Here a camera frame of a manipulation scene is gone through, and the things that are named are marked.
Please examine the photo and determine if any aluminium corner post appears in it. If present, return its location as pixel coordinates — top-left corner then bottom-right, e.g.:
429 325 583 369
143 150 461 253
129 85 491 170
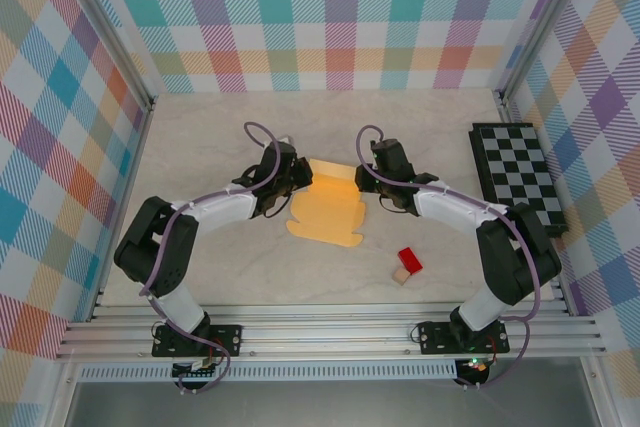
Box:
494 0 599 103
49 0 155 111

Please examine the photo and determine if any circuit board with lit LEDs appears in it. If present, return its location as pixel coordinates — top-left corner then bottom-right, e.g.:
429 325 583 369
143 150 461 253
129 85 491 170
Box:
457 356 494 378

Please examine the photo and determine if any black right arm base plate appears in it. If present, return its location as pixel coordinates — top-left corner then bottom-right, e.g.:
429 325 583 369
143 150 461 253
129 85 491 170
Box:
417 320 510 356

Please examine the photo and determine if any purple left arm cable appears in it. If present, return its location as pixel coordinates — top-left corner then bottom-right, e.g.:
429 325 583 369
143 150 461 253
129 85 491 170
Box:
138 121 281 394

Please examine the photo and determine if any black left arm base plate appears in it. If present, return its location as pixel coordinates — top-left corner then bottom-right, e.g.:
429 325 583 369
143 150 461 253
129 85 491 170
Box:
152 324 244 358

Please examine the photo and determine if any circuit board with black connector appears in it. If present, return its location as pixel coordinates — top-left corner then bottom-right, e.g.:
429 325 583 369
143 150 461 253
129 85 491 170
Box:
172 359 224 381

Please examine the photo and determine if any orange paper box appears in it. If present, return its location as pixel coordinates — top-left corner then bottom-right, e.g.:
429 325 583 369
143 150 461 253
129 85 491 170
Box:
285 157 369 249

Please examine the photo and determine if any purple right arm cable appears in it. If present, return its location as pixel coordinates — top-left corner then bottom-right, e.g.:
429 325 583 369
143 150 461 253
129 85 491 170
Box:
355 124 544 391

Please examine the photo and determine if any black and grey checkerboard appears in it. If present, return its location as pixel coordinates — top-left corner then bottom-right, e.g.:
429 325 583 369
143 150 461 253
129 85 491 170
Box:
468 121 571 238

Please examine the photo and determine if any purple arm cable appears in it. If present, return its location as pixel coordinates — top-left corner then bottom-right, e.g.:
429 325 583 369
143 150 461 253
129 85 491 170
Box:
355 124 544 391
138 121 281 394

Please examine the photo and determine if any aluminium rail frame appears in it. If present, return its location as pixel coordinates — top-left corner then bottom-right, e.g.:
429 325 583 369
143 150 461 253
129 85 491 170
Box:
54 304 606 361

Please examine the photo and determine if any grey slotted cable duct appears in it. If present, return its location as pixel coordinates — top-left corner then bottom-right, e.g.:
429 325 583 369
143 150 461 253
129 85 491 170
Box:
74 361 459 382

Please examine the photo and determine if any grey metal panel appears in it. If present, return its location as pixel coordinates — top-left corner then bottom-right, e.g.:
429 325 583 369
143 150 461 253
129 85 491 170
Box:
64 379 601 427

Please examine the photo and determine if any red wooden block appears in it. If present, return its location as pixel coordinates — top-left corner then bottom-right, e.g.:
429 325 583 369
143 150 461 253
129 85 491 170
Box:
397 246 424 276

